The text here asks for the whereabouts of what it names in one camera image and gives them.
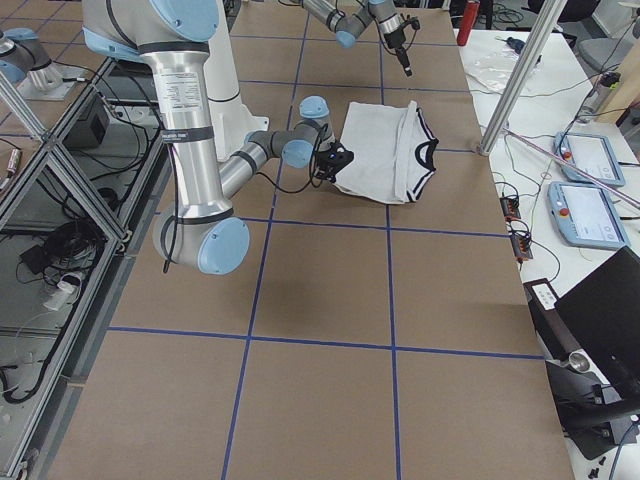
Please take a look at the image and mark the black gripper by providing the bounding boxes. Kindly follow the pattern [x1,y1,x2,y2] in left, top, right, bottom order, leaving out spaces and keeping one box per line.
[313,141,354,183]
[382,14,420,76]

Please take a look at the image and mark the grey cartoon print t-shirt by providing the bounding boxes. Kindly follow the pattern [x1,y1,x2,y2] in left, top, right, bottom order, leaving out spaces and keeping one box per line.
[334,100,439,205]

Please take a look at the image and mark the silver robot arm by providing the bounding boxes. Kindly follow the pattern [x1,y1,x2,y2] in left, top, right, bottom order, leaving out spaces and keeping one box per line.
[82,1,354,275]
[293,0,421,77]

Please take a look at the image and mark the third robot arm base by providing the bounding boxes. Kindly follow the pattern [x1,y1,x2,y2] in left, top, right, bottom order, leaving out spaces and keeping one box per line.
[1,27,75,101]

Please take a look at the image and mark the red bottle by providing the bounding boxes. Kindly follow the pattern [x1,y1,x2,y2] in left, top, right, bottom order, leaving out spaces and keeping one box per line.
[456,0,480,47]

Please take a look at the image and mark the clear plastic bag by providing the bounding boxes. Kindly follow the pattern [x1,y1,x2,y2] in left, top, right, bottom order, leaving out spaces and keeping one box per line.
[465,48,519,93]

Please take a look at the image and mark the lower orange usb hub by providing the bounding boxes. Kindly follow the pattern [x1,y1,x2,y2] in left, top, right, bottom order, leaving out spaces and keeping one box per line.
[510,230,533,263]

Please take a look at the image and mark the upper blue teach pendant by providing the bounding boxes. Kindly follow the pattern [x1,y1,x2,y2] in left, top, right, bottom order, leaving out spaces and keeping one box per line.
[554,132,626,187]

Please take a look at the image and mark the blue teach pendant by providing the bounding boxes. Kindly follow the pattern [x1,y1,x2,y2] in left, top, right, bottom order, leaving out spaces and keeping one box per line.
[554,132,626,187]
[547,181,631,251]

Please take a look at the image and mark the lower blue teach pendant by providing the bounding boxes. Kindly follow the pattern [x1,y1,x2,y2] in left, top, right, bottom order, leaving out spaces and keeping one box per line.
[547,181,631,251]

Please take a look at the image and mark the black power adapter box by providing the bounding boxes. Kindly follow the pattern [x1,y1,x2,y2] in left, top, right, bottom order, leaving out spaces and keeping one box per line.
[63,96,109,149]

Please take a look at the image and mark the black laptop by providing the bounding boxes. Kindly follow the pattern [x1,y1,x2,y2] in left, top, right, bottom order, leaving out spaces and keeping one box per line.
[555,247,639,398]

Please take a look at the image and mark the aluminium frame post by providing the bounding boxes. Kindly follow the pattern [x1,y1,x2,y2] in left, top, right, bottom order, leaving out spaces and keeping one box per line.
[477,0,567,156]

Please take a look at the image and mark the aluminium side frame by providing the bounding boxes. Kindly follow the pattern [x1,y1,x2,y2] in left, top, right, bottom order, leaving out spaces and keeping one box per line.
[1,60,168,479]

